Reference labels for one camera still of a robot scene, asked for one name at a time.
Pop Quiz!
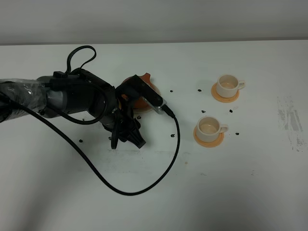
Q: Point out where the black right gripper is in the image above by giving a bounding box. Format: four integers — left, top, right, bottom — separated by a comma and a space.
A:
103, 86, 146, 148

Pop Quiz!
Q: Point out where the brown clay teapot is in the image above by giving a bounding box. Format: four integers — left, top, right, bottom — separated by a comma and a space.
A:
120, 73, 159, 109

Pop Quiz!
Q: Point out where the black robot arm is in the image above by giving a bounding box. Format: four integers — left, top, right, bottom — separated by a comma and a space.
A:
0, 68, 145, 149

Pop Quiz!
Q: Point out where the beige teapot saucer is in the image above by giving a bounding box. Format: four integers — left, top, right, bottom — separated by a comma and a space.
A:
120, 76, 162, 114

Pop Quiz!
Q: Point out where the near white teacup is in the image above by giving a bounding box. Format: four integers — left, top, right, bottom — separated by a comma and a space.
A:
195, 116, 229, 142

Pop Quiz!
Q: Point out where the white teacup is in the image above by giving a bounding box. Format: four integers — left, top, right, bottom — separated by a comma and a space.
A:
216, 74, 245, 98
195, 116, 229, 142

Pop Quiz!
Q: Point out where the near orange coaster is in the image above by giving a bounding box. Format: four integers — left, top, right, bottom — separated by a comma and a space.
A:
193, 127, 224, 148

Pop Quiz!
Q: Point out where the orange coaster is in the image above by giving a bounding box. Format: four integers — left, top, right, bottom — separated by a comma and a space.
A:
193, 127, 224, 148
211, 82, 240, 103

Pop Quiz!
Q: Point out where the far orange coaster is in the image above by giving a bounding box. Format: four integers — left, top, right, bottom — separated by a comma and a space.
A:
211, 82, 240, 103

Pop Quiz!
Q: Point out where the far white teacup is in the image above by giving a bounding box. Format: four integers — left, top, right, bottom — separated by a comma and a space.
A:
216, 74, 245, 98

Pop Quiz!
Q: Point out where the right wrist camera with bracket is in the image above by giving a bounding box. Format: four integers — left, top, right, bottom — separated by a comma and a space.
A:
116, 74, 168, 114

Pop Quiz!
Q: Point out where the black camera cable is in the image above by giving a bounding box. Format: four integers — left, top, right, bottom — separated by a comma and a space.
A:
0, 45, 180, 196

